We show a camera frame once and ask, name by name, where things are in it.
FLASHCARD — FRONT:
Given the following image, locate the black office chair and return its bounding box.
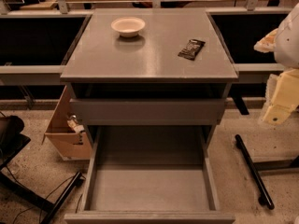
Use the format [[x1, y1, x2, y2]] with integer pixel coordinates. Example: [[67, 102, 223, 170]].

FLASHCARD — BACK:
[[0, 116, 31, 169]]

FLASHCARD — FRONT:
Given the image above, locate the black chair base leg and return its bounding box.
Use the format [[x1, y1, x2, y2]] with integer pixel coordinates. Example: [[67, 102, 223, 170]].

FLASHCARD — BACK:
[[235, 134, 275, 210]]

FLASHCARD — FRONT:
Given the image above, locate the cardboard box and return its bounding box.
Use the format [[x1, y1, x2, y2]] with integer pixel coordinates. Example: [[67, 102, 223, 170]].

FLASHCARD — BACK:
[[45, 88, 92, 161]]

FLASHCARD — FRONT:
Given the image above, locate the closed grey top drawer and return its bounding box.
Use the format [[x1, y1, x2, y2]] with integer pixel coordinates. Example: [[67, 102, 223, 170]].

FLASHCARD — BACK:
[[70, 99, 225, 126]]

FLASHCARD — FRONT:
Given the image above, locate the black stand leg bar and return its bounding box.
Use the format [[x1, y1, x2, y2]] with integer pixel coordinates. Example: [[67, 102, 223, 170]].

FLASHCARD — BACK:
[[39, 172, 83, 224]]

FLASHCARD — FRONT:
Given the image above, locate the white paper bowl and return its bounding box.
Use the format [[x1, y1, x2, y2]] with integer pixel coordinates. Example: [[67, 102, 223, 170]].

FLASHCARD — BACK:
[[111, 17, 146, 38]]

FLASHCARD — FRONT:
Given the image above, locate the open grey middle drawer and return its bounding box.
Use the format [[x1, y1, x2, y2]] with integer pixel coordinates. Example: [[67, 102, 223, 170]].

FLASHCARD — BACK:
[[64, 126, 235, 224]]

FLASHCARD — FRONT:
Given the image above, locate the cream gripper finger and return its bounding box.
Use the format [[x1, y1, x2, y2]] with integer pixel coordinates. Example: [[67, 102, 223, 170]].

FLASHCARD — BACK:
[[253, 29, 278, 53], [262, 69, 299, 125]]

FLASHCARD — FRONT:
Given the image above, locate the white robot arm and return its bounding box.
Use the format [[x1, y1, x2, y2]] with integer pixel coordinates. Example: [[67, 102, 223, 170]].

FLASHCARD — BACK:
[[253, 4, 299, 125]]

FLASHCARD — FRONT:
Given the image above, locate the black rxbar chocolate wrapper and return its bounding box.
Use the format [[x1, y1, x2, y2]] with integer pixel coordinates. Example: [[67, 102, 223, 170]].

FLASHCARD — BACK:
[[178, 39, 206, 61]]

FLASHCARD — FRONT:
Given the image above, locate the grey drawer cabinet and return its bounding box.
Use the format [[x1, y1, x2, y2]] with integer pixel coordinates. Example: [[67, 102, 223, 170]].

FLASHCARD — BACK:
[[60, 7, 240, 224]]

